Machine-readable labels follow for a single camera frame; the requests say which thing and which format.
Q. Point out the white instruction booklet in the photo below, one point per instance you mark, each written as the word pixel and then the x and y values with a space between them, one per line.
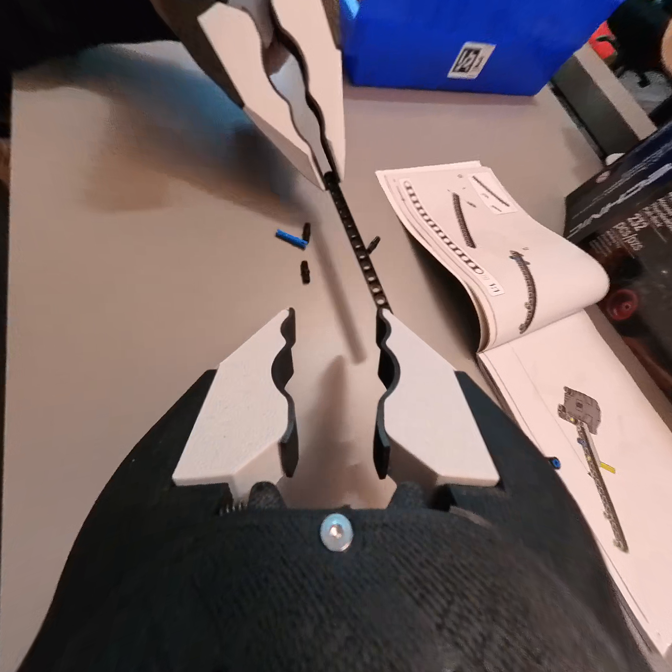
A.
pixel 551 378

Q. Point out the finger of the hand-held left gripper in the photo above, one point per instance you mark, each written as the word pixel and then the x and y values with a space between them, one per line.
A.
pixel 325 78
pixel 236 63

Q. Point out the black toy beam with holes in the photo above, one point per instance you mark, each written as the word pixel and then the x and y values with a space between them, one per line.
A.
pixel 362 257

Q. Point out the black toy pin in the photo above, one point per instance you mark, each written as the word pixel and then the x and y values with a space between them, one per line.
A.
pixel 306 232
pixel 374 243
pixel 305 271

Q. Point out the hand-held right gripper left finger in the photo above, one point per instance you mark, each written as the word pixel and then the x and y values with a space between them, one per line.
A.
pixel 236 409

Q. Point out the black toy set box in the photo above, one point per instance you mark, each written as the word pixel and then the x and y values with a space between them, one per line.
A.
pixel 630 210

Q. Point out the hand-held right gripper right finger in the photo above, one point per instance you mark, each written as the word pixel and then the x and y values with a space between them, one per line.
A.
pixel 435 414

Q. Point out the blue bin with white label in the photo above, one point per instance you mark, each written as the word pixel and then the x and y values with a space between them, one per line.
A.
pixel 420 47

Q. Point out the blue toy pin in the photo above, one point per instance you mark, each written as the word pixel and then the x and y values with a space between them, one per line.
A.
pixel 290 238

